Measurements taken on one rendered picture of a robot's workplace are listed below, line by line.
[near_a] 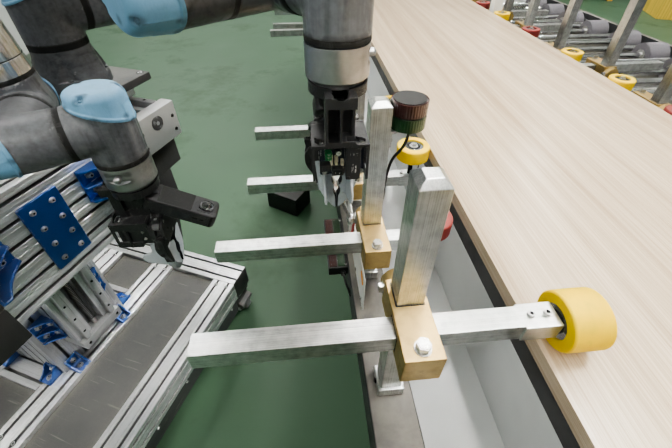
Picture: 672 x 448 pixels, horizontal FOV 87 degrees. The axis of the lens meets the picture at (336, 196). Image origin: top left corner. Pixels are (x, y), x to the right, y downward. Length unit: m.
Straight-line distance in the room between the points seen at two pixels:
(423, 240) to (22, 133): 0.49
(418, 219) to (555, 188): 0.55
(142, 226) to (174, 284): 0.92
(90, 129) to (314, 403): 1.17
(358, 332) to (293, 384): 1.03
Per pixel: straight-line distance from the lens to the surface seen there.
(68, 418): 1.45
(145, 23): 0.38
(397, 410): 0.72
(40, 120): 0.58
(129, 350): 1.47
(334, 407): 1.45
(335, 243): 0.69
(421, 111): 0.58
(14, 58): 0.69
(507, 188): 0.83
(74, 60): 0.99
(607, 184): 0.96
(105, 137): 0.57
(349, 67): 0.40
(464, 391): 0.84
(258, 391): 1.50
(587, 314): 0.56
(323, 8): 0.39
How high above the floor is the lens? 1.37
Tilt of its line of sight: 40 degrees down
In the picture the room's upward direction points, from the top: straight up
